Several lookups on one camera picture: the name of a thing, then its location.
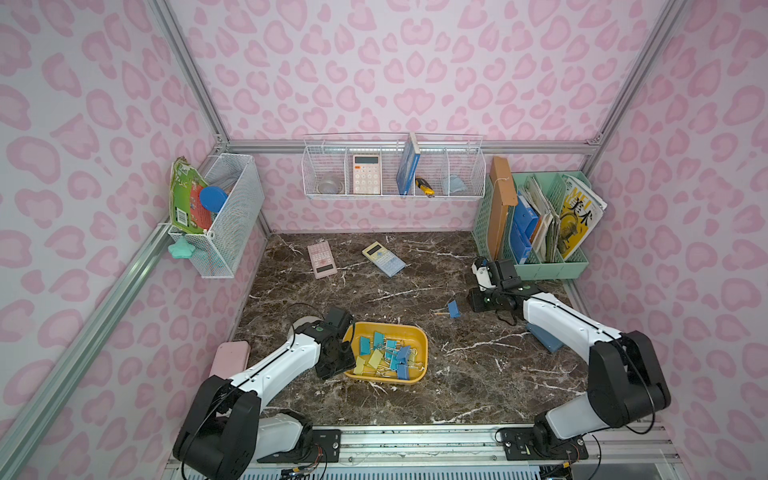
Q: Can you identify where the white tape roll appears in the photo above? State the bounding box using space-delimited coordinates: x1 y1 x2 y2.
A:
292 315 322 334

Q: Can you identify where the yellow binder clip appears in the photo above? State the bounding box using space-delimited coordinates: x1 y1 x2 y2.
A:
367 350 384 370
353 357 367 376

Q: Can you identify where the blue binder clip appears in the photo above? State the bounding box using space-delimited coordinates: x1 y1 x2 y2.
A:
396 345 412 363
396 363 410 381
432 300 461 319

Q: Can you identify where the yellow plastic storage box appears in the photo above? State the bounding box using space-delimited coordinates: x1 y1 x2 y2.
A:
344 322 429 385

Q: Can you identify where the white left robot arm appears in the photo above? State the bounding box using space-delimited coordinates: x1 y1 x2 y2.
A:
172 307 355 479

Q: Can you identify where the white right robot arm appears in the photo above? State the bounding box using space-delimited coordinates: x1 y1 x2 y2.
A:
468 257 672 460

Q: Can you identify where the pink calculator on table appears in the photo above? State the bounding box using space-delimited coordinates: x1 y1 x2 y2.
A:
307 240 338 279

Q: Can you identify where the green plastic file organizer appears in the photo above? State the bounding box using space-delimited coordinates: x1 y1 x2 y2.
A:
472 171 591 281

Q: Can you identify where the yellow blue calculator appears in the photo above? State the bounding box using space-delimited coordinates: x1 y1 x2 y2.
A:
362 242 406 278

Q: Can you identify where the blue folder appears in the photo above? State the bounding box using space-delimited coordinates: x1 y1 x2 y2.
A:
509 194 539 265

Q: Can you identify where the brown folder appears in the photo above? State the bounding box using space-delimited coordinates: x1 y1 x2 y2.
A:
487 156 518 260

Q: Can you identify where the pink pencil case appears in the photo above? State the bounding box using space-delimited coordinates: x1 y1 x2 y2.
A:
210 341 250 379

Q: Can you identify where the yellow art magazine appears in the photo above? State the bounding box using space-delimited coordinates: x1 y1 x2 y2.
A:
558 175 607 260

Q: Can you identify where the yellow black small tool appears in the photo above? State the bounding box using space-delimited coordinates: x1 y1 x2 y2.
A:
415 177 435 198

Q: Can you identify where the clear tape roll in basket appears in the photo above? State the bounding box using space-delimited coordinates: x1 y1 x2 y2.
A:
316 176 345 195

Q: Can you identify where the pink calculator in basket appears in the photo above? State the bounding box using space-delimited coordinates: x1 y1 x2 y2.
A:
352 154 382 195

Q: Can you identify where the blue book in basket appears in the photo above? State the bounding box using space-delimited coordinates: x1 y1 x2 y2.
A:
396 132 421 196

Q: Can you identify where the mint star toy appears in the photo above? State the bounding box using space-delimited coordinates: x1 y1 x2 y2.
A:
167 236 196 259

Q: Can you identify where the blue round disc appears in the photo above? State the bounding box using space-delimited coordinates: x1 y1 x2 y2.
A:
199 186 228 214

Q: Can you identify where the green snack package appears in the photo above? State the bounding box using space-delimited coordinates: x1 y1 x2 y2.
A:
169 156 213 234

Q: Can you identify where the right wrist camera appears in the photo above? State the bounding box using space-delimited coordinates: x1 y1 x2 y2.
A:
472 257 495 291

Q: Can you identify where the white wire basket left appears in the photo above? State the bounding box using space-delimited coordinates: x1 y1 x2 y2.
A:
169 153 265 279

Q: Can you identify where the metal base rail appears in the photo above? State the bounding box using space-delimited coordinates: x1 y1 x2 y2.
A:
161 424 679 480

